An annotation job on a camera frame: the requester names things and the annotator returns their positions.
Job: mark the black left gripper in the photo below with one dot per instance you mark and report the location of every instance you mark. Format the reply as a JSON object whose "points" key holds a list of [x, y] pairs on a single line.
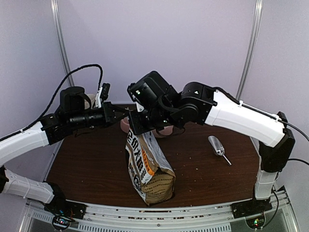
{"points": [[108, 114]]}

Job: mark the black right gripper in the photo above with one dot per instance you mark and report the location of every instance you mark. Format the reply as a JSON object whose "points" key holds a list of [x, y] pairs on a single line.
{"points": [[138, 128]]}

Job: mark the pink double pet bowl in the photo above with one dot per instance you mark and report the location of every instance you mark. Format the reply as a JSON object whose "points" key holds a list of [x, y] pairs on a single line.
{"points": [[167, 131]]}

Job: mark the dog food bag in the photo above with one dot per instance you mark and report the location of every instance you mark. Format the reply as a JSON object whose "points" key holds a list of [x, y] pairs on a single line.
{"points": [[150, 172]]}

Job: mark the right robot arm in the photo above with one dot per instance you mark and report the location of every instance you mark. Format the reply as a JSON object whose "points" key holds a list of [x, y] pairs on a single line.
{"points": [[160, 105]]}

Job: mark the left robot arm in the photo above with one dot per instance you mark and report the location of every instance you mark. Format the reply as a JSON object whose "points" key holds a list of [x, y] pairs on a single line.
{"points": [[75, 112]]}

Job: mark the white patterned ceramic mug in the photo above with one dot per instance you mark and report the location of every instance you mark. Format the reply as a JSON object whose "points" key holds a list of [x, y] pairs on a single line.
{"points": [[92, 98]]}

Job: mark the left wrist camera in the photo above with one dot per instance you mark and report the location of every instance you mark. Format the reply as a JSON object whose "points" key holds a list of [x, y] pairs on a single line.
{"points": [[102, 95]]}

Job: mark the left rear aluminium post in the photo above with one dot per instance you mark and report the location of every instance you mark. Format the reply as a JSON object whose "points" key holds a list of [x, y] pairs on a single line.
{"points": [[59, 33]]}

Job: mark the aluminium post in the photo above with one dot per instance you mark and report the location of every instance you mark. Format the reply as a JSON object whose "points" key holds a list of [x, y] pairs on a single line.
{"points": [[257, 16], [59, 33]]}

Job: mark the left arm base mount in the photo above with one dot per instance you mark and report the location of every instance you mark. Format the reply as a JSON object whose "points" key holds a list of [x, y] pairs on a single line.
{"points": [[65, 212]]}

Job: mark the front aluminium frame rail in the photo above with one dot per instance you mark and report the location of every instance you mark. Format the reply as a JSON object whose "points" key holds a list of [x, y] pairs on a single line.
{"points": [[208, 218]]}

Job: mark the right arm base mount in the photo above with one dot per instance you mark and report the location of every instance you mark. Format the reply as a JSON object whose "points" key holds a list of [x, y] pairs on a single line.
{"points": [[253, 211]]}

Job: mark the right rear aluminium post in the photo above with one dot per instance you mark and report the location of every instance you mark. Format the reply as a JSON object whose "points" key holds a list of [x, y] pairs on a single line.
{"points": [[257, 16]]}

